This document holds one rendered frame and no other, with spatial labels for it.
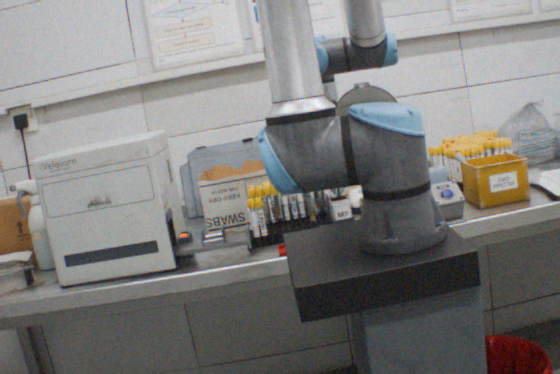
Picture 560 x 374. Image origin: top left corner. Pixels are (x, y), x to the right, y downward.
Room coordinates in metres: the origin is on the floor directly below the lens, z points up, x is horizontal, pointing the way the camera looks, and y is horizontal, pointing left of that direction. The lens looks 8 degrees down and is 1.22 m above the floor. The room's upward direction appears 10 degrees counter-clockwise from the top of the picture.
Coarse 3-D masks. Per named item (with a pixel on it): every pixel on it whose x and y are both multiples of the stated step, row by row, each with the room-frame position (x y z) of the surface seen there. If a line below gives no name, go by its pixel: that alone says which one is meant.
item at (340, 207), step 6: (336, 198) 1.41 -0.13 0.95; (342, 198) 1.40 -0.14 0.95; (348, 198) 1.39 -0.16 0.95; (330, 204) 1.40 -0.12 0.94; (336, 204) 1.38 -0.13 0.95; (342, 204) 1.37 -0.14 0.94; (348, 204) 1.37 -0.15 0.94; (336, 210) 1.37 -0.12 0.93; (342, 210) 1.37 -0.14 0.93; (348, 210) 1.37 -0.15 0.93; (336, 216) 1.37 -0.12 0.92; (342, 216) 1.37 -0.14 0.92; (348, 216) 1.37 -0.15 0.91
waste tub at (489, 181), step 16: (480, 160) 1.48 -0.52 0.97; (496, 160) 1.48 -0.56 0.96; (512, 160) 1.35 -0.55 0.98; (464, 176) 1.46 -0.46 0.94; (480, 176) 1.35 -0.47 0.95; (496, 176) 1.35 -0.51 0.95; (512, 176) 1.35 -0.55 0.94; (464, 192) 1.47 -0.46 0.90; (480, 192) 1.35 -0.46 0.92; (496, 192) 1.35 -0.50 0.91; (512, 192) 1.35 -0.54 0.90; (528, 192) 1.35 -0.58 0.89; (480, 208) 1.36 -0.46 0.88
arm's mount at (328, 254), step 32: (352, 224) 1.14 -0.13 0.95; (288, 256) 1.02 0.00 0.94; (320, 256) 0.99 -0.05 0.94; (352, 256) 0.97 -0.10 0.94; (384, 256) 0.94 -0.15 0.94; (416, 256) 0.91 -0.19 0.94; (448, 256) 0.88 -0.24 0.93; (320, 288) 0.88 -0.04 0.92; (352, 288) 0.88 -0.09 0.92; (384, 288) 0.88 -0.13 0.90; (416, 288) 0.88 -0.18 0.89; (448, 288) 0.88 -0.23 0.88
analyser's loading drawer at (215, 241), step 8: (200, 232) 1.33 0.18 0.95; (224, 232) 1.36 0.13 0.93; (248, 232) 1.32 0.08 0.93; (208, 240) 1.38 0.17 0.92; (216, 240) 1.32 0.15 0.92; (224, 240) 1.32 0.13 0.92; (232, 240) 1.34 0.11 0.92; (240, 240) 1.32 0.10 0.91; (248, 240) 1.32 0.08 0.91; (176, 248) 1.35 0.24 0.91; (184, 248) 1.34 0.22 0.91; (192, 248) 1.32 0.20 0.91; (200, 248) 1.32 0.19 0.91; (208, 248) 1.32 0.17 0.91; (216, 248) 1.32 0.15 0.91; (224, 248) 1.32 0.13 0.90; (176, 256) 1.32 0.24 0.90
